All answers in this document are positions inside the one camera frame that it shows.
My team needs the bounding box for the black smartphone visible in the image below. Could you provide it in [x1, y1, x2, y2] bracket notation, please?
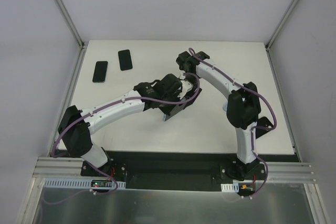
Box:
[92, 61, 108, 83]
[118, 49, 133, 71]

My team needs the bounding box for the light blue phone case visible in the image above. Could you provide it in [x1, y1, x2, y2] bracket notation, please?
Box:
[223, 102, 228, 112]

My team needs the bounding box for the black cased phone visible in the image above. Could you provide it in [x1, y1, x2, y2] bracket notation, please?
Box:
[256, 116, 274, 139]

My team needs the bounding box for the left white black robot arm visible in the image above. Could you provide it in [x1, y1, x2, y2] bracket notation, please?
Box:
[56, 79, 202, 176]

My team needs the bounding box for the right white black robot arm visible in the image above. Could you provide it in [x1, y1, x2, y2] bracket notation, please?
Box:
[176, 51, 261, 181]

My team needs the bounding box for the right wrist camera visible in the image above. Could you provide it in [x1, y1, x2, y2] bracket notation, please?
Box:
[176, 51, 192, 65]

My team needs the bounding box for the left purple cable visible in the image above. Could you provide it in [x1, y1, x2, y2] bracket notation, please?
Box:
[41, 72, 202, 205]

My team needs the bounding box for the purple cable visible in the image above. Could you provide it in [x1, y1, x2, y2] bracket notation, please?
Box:
[187, 47, 278, 203]
[41, 72, 202, 205]

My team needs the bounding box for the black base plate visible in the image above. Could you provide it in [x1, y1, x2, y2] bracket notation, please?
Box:
[80, 151, 298, 192]

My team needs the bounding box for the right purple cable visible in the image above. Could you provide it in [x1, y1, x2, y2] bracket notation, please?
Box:
[187, 47, 278, 203]

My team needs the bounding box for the right white cable duct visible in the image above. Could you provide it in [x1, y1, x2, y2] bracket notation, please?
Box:
[220, 183, 239, 193]

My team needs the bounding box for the white cable duct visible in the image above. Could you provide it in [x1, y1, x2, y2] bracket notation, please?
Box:
[220, 183, 239, 193]
[44, 178, 116, 189]

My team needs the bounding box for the left aluminium corner post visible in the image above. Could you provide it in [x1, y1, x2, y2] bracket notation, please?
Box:
[54, 0, 85, 49]

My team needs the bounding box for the aluminium corner post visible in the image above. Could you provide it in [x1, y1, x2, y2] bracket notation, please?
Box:
[265, 0, 300, 52]
[54, 0, 85, 49]

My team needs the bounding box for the right aluminium corner post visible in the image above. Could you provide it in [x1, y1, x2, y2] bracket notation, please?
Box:
[265, 0, 300, 52]

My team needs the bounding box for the left white cable duct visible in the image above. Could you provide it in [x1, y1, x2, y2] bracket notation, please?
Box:
[44, 178, 116, 189]

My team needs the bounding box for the aluminium frame rail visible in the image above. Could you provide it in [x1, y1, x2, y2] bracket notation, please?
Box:
[33, 157, 318, 184]

